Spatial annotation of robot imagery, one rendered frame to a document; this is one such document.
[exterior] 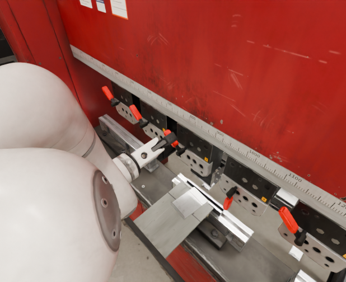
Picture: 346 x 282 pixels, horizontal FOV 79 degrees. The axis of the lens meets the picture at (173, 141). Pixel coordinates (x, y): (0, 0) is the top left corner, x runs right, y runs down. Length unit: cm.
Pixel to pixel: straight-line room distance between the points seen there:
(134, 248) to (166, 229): 108
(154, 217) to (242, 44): 66
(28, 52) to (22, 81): 95
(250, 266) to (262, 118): 64
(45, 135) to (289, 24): 38
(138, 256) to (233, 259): 105
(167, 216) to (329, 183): 56
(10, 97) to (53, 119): 4
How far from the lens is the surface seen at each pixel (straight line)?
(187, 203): 89
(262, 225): 210
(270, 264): 101
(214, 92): 54
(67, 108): 28
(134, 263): 187
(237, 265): 97
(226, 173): 66
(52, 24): 122
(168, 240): 83
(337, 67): 42
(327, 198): 55
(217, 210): 90
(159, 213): 88
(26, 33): 119
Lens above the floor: 178
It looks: 44 degrees down
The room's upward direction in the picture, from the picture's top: straight up
